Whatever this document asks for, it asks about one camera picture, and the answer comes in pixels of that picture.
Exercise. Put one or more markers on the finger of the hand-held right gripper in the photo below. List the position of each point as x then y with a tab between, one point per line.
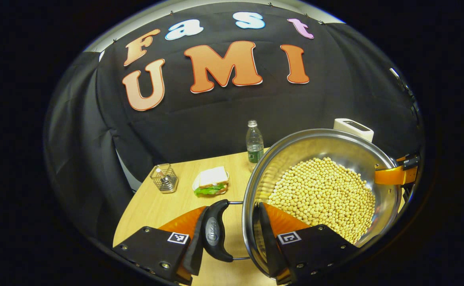
391	175

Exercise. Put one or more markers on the clear plastic water bottle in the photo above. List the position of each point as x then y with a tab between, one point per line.
255	145

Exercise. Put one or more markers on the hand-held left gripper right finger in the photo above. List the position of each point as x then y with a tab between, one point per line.
269	246

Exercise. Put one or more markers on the black backdrop cloth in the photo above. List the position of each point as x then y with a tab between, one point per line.
216	119

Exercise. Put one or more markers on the white toaster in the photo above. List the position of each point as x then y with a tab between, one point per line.
353	127

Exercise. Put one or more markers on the sandwich with lettuce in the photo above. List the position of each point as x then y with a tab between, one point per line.
212	178

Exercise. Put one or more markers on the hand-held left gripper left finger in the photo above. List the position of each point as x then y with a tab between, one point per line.
196	256

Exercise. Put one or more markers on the pile of soybeans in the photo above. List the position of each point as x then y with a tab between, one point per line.
327	194

